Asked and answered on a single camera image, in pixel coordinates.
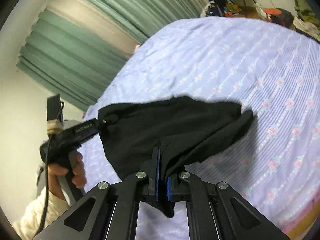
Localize black pants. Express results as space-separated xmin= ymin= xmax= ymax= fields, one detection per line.
xmin=96 ymin=95 xmax=254 ymax=218

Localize white knit sleeve forearm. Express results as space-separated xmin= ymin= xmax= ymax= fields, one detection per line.
xmin=18 ymin=187 xmax=71 ymax=240

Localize person's left hand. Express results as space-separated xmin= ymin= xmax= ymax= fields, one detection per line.
xmin=47 ymin=152 xmax=87 ymax=200

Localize lilac floral bed sheet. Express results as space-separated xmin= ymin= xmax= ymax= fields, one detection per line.
xmin=85 ymin=17 xmax=319 ymax=239

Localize green curtain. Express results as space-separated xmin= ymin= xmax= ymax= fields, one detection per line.
xmin=17 ymin=0 xmax=204 ymax=110

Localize red stool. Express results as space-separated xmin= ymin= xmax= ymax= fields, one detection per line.
xmin=263 ymin=8 xmax=282 ymax=22

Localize pile of clothes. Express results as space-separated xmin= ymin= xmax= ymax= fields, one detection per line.
xmin=293 ymin=0 xmax=319 ymax=42

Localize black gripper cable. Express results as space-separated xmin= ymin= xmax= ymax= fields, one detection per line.
xmin=38 ymin=101 xmax=65 ymax=230

